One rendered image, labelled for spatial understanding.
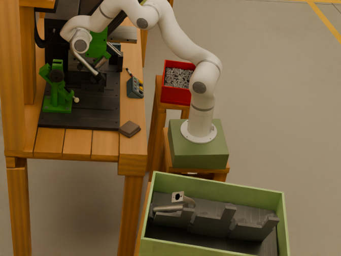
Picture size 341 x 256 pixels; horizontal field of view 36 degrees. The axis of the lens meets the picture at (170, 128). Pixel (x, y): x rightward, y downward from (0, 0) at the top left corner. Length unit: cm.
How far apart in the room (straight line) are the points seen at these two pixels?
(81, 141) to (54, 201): 100
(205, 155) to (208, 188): 21
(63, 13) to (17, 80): 79
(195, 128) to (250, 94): 230
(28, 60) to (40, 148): 46
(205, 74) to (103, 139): 67
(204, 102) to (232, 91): 236
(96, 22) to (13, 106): 55
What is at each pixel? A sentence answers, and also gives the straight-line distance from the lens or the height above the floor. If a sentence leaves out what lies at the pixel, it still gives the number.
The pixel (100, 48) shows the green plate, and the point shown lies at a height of 112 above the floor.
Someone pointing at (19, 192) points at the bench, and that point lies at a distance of 289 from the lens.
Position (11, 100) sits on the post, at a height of 118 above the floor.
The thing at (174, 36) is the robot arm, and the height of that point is 149.
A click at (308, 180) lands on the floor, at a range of 419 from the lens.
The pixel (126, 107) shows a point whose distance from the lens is 296.
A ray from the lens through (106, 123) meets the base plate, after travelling 283.
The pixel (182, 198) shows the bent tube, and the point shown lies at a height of 117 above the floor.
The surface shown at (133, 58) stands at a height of 90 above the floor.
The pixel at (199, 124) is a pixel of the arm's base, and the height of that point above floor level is 105.
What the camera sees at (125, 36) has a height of 113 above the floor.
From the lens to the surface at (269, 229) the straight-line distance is 227.
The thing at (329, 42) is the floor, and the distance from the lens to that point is 625.
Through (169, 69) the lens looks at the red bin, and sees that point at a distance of 339.
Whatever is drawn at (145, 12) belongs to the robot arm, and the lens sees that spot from 238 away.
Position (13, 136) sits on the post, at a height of 97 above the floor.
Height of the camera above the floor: 263
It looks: 37 degrees down
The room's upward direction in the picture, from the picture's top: 9 degrees clockwise
